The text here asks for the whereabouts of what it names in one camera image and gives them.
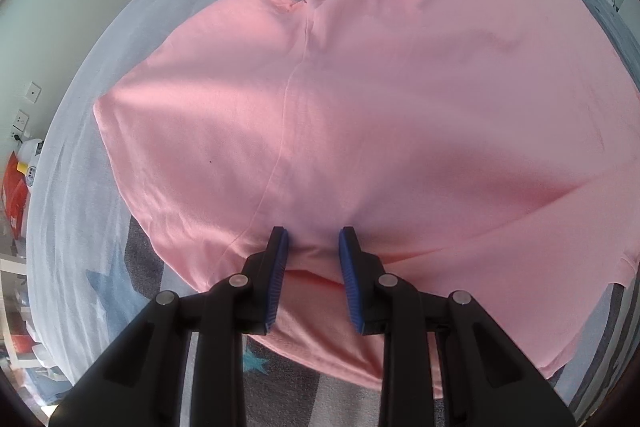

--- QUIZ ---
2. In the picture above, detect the bed with striped star sheet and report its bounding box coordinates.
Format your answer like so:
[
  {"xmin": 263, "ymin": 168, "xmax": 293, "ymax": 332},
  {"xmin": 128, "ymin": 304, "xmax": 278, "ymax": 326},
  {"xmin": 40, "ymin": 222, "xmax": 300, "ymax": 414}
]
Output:
[{"xmin": 25, "ymin": 0, "xmax": 640, "ymax": 427}]

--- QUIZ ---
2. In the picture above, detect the red cardboard box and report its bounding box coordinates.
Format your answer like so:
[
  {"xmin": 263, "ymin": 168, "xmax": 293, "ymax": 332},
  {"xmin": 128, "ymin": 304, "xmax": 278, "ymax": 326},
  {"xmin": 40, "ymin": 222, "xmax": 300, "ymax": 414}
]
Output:
[{"xmin": 0, "ymin": 152, "xmax": 31, "ymax": 240}]

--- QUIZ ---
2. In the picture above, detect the white shelf unit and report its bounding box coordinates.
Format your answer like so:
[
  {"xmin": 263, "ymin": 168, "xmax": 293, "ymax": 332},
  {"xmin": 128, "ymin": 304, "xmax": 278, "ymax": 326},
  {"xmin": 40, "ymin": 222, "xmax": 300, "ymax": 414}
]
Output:
[{"xmin": 0, "ymin": 252, "xmax": 66, "ymax": 380}]

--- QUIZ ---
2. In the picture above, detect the pink printed t-shirt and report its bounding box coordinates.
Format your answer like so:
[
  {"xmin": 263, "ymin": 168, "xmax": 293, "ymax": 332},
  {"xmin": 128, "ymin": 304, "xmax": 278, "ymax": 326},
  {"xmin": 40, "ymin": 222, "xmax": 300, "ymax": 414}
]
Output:
[{"xmin": 92, "ymin": 0, "xmax": 640, "ymax": 392}]

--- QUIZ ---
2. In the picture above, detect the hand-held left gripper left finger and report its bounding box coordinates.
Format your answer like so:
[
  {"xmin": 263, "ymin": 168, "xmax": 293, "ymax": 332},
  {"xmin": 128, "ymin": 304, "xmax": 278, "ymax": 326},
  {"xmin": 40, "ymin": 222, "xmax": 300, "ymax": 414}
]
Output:
[{"xmin": 47, "ymin": 227, "xmax": 291, "ymax": 427}]

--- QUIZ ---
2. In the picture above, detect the white plastic jug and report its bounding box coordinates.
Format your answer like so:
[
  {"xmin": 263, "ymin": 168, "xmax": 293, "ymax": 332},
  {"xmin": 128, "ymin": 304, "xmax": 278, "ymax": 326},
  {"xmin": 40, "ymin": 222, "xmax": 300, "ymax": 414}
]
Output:
[{"xmin": 15, "ymin": 138, "xmax": 45, "ymax": 190}]

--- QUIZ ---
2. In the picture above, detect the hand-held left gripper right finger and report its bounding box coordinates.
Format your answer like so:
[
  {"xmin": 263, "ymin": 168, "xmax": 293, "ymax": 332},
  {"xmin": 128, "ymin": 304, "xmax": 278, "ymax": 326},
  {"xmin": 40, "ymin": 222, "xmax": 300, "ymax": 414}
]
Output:
[{"xmin": 338, "ymin": 227, "xmax": 576, "ymax": 427}]

